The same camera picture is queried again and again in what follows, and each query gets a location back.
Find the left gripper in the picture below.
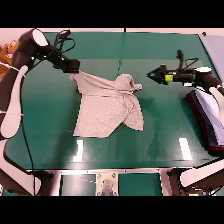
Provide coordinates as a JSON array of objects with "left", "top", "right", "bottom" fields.
[{"left": 51, "top": 54, "right": 81, "bottom": 75}]

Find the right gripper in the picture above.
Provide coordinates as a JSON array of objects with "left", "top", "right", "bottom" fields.
[{"left": 146, "top": 64, "right": 197, "bottom": 88}]

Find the grey T-shirt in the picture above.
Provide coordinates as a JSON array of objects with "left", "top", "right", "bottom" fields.
[{"left": 69, "top": 71, "right": 145, "bottom": 139}]

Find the open brown cardboard box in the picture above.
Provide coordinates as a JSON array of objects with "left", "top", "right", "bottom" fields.
[{"left": 0, "top": 39, "right": 18, "bottom": 64}]

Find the flat brown cardboard box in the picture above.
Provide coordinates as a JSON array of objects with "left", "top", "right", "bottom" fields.
[{"left": 0, "top": 63, "right": 13, "bottom": 83}]

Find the navy blue garment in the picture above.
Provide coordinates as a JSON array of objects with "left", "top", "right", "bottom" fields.
[{"left": 192, "top": 95, "right": 224, "bottom": 150}]

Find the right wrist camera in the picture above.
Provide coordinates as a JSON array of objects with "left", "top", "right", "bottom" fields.
[{"left": 175, "top": 49, "right": 200, "bottom": 72}]

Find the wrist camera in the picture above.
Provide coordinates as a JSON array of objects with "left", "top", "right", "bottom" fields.
[
  {"left": 175, "top": 49, "right": 200, "bottom": 72},
  {"left": 54, "top": 29, "right": 76, "bottom": 54}
]

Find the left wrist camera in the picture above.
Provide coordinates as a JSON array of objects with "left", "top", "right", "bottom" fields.
[{"left": 54, "top": 29, "right": 76, "bottom": 54}]

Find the black cable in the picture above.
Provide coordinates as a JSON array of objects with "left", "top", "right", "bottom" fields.
[{"left": 19, "top": 74, "right": 38, "bottom": 197}]

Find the silver frame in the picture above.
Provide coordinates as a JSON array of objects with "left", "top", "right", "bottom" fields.
[{"left": 28, "top": 168, "right": 224, "bottom": 197}]

